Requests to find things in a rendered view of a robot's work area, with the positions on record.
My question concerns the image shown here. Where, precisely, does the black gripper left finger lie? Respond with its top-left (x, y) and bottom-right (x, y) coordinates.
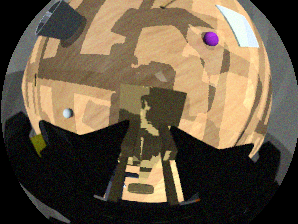
top-left (39, 119), bottom-right (130, 197)

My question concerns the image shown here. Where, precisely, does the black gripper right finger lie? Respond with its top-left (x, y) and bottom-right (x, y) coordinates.
top-left (170, 125), bottom-right (254, 202)

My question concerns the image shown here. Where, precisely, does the purple ball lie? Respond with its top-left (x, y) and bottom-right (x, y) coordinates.
top-left (204, 32), bottom-right (220, 47)

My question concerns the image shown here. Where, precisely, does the grey cylindrical cup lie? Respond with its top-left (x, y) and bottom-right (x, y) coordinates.
top-left (35, 0), bottom-right (82, 40)

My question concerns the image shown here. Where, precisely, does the grey ball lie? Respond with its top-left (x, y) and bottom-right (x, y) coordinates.
top-left (63, 109), bottom-right (72, 117)

